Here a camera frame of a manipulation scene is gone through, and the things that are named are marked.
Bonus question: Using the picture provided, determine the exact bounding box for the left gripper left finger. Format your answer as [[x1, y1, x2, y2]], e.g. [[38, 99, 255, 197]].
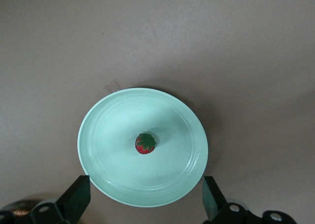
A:
[[28, 175, 91, 224]]

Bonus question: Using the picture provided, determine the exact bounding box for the brown table cover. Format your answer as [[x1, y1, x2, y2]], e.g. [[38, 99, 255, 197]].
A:
[[0, 0, 315, 224]]

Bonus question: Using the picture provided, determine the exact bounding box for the pale green round plate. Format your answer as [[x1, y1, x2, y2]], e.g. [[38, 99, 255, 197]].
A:
[[77, 87, 209, 208]]

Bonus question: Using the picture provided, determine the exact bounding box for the red strawberry with green cap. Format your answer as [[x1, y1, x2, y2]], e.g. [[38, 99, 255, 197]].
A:
[[135, 132, 157, 155]]

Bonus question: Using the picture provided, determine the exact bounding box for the clear tape piece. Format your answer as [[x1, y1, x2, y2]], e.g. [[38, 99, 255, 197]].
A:
[[104, 79, 119, 92]]

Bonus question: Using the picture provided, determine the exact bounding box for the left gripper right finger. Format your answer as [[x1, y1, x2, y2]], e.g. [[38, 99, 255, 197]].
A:
[[202, 176, 249, 224]]

